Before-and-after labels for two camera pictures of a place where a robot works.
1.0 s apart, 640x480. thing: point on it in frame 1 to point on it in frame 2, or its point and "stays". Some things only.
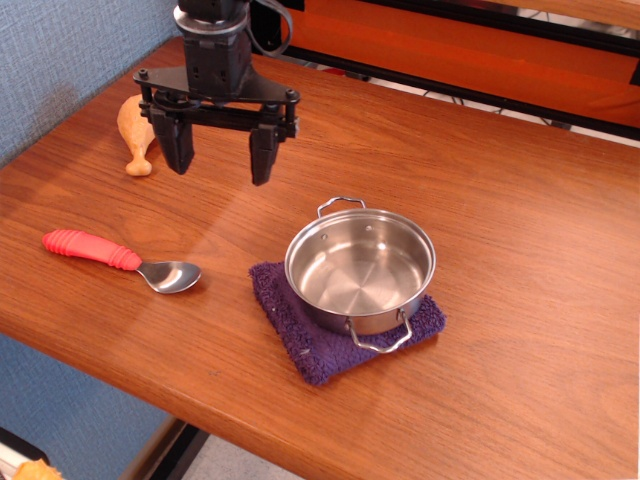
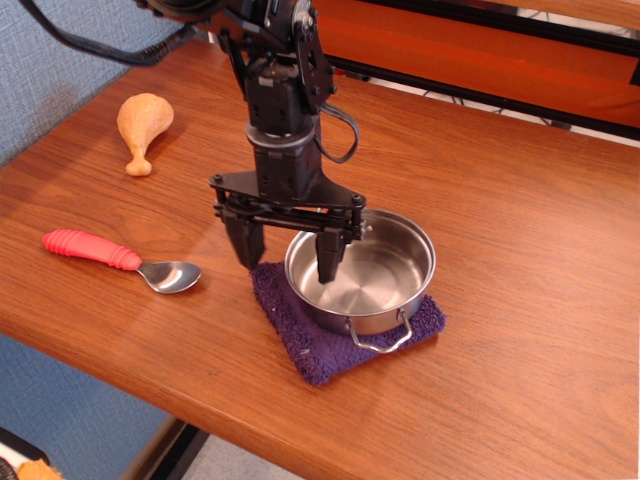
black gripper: (218, 85) to (288, 187)
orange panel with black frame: (575, 62) stays
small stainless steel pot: (360, 270) stays
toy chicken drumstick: (139, 133) stays
